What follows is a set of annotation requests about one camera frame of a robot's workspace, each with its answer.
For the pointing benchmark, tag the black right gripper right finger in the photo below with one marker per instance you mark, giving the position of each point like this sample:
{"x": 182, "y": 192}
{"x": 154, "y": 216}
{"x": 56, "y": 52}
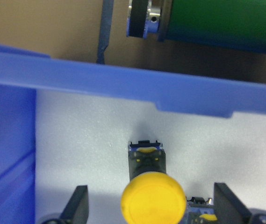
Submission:
{"x": 229, "y": 209}

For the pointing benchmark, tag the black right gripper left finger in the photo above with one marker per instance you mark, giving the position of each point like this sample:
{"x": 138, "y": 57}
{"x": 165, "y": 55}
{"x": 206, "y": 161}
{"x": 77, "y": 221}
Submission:
{"x": 76, "y": 210}

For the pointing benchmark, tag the yellow push button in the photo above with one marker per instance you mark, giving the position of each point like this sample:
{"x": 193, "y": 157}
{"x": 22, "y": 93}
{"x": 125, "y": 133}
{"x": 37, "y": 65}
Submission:
{"x": 200, "y": 211}
{"x": 151, "y": 196}

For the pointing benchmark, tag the white foam pad right bin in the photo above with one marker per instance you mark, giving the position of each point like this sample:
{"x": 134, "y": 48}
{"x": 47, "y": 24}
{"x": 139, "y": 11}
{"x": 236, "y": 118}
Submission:
{"x": 85, "y": 140}

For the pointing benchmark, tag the blue right plastic bin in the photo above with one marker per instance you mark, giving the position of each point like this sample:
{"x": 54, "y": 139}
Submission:
{"x": 24, "y": 73}

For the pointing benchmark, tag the green conveyor belt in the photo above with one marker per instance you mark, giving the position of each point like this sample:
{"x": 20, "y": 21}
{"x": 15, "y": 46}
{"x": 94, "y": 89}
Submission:
{"x": 235, "y": 24}

